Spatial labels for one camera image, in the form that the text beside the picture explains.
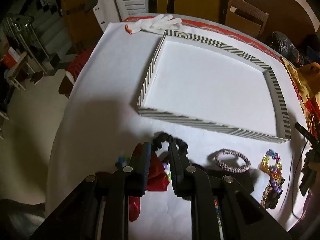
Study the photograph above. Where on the striped cardboard tray box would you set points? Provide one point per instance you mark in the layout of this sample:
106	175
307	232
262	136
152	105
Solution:
205	80

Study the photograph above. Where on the red and white box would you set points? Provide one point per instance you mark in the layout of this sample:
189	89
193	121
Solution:
10	57

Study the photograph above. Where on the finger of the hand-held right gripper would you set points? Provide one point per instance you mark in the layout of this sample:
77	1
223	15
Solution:
306	133
308	175

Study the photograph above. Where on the black plastic bag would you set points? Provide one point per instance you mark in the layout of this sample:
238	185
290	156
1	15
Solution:
282	43

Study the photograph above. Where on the round brown table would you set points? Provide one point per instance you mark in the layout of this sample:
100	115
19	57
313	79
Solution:
287	10

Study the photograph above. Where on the yellow wooden panel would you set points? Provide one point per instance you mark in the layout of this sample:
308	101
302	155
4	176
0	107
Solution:
77	12

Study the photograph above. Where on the dark wooden chair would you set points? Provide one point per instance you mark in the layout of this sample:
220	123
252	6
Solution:
245	5

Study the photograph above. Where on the red patterned tablecloth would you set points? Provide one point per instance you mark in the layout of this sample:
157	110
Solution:
225	31

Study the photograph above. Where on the metal rack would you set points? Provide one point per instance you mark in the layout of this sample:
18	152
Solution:
22	35

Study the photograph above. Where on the black fabric scrunchie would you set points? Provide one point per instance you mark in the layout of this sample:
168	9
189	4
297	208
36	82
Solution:
162	137

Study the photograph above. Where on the leopard print bow scrunchie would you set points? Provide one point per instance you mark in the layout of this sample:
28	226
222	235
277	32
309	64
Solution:
268	200

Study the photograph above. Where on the red shiny bow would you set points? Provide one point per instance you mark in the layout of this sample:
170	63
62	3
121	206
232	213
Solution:
157	177

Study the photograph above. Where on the small white table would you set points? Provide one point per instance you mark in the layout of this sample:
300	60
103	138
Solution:
25	67

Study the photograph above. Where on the white work glove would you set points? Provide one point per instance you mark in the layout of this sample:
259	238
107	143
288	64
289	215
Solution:
155	25

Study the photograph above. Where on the floral red yellow blanket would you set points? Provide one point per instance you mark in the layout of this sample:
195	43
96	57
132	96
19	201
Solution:
302	90

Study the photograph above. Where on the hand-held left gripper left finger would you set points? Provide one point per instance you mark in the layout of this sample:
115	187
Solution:
146	160

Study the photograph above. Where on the white jacket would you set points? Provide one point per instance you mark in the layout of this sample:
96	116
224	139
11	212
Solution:
110	7

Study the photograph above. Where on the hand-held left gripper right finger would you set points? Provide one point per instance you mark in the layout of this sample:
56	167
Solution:
175	165

